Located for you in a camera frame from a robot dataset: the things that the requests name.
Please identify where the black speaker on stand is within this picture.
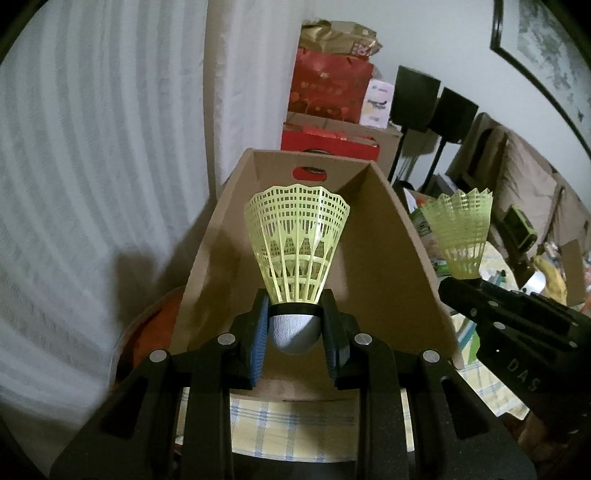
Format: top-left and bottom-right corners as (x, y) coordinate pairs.
(420, 87), (479, 193)
(388, 66), (441, 182)

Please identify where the yellow shuttlecock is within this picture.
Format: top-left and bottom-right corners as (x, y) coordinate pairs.
(245, 184), (349, 355)
(421, 189), (493, 280)

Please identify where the brown sofa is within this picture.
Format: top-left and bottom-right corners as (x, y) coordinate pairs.
(445, 111), (591, 305)

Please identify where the left black speaker on stand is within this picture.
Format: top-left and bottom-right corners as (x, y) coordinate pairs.
(388, 66), (441, 182)

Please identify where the red gift bag upper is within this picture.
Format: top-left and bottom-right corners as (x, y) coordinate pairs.
(287, 48), (374, 123)

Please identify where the yellow checked tablecloth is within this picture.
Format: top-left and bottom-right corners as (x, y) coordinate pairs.
(230, 333), (528, 463)

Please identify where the white curtain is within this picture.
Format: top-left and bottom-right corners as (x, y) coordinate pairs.
(1, 1), (314, 471)

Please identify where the green black radio device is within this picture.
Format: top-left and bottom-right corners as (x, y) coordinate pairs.
(502, 204), (538, 253)

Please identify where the gold crumpled bag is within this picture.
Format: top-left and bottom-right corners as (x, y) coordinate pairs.
(298, 20), (382, 59)

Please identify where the large brown carton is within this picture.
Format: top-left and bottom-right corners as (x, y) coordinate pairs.
(283, 112), (402, 176)

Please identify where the open brown cardboard box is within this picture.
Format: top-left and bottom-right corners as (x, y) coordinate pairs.
(170, 149), (462, 365)

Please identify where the red gift box lower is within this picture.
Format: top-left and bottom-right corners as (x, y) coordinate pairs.
(280, 124), (381, 161)

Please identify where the cardboard box with papers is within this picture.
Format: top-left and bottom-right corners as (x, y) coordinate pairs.
(403, 188), (434, 214)

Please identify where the white round device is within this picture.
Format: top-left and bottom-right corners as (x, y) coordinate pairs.
(520, 270), (547, 294)

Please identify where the white pink small box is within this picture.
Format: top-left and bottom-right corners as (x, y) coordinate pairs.
(359, 79), (394, 129)

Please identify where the green snack tin can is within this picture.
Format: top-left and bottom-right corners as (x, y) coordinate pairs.
(410, 209), (450, 278)

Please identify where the framed wall picture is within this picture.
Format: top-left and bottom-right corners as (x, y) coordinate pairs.
(491, 1), (590, 151)

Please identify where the right black speaker on stand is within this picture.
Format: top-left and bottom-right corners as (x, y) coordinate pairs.
(420, 87), (479, 193)

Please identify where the yellow cloth on sofa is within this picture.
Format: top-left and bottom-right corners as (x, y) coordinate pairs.
(533, 256), (568, 305)

